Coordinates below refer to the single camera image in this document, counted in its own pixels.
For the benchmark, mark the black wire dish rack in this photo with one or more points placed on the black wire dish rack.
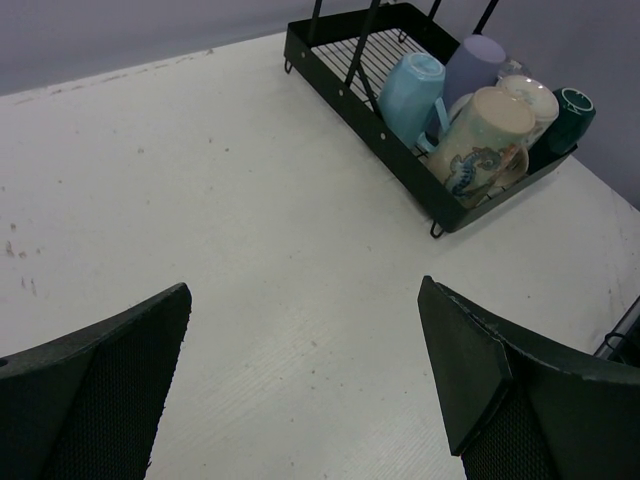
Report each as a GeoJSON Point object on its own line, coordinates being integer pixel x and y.
{"type": "Point", "coordinates": [345, 58]}

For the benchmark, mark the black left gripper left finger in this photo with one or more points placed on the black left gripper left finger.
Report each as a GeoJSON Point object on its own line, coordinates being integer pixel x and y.
{"type": "Point", "coordinates": [87, 405]}

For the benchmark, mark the beige seahorse mug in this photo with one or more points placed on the beige seahorse mug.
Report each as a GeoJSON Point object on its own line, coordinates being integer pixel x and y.
{"type": "Point", "coordinates": [478, 146]}

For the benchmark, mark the light blue faceted mug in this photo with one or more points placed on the light blue faceted mug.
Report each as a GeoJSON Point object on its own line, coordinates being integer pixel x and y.
{"type": "Point", "coordinates": [411, 95]}

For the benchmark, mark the dark teal cup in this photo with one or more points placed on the dark teal cup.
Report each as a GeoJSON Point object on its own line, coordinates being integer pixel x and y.
{"type": "Point", "coordinates": [576, 113]}

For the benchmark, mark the lavender plastic cup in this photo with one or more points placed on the lavender plastic cup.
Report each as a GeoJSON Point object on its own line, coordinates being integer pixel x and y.
{"type": "Point", "coordinates": [474, 64]}

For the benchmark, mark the clear faceted glass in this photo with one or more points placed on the clear faceted glass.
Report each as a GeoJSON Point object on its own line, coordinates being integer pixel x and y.
{"type": "Point", "coordinates": [511, 67]}

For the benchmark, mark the white floral mug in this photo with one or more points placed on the white floral mug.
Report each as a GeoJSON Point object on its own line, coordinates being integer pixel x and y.
{"type": "Point", "coordinates": [541, 100]}

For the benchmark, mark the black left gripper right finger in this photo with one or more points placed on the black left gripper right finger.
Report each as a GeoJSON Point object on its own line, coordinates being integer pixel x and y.
{"type": "Point", "coordinates": [518, 405]}

